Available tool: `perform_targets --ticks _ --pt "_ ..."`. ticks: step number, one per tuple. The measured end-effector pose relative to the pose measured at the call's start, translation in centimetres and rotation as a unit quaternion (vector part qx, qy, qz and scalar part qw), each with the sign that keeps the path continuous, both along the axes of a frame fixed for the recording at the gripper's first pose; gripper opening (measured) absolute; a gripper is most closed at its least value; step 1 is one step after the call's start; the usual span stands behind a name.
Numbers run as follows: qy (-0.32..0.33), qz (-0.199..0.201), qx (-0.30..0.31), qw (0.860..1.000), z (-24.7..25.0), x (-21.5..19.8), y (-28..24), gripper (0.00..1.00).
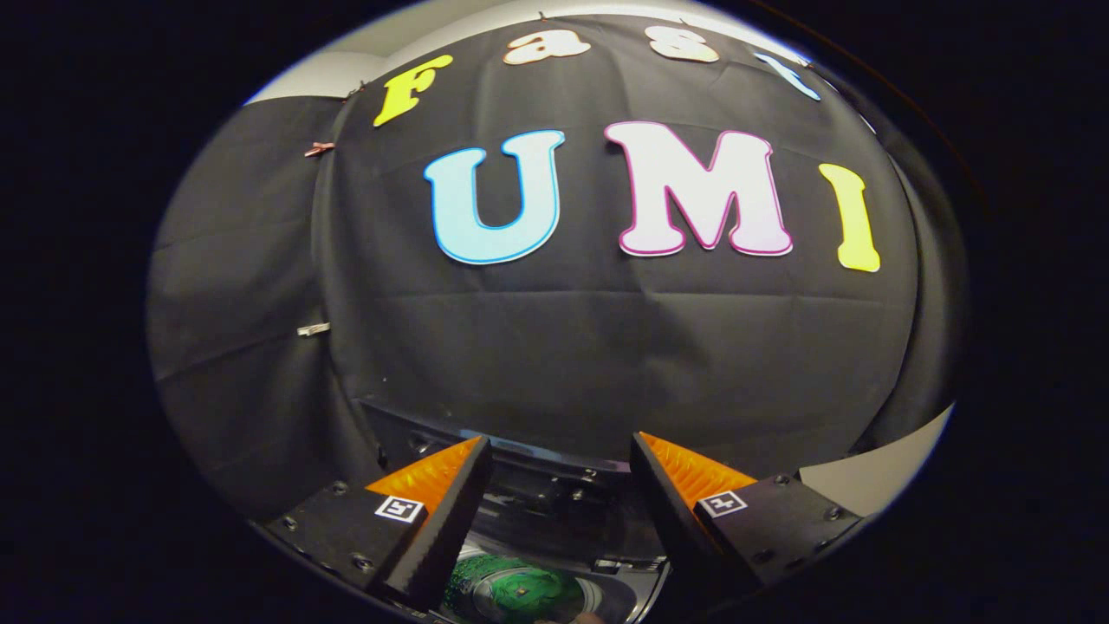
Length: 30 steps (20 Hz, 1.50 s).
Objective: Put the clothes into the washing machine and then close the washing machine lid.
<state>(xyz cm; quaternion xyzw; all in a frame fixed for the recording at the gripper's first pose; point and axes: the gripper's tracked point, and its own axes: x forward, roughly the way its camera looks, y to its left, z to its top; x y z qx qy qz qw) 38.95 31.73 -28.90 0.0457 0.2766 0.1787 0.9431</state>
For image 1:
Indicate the dark washing machine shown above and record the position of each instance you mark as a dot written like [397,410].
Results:
[554,503]

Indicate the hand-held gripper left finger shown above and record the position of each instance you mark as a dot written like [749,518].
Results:
[450,520]

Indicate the silver clip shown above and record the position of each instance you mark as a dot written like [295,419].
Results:
[313,329]

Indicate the black backdrop cloth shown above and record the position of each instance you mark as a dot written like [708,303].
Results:
[563,347]

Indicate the green polo shirt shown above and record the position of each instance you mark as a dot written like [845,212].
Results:
[520,591]

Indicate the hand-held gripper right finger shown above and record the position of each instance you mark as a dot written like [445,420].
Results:
[667,511]

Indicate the pink clip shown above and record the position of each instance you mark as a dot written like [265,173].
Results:
[319,148]

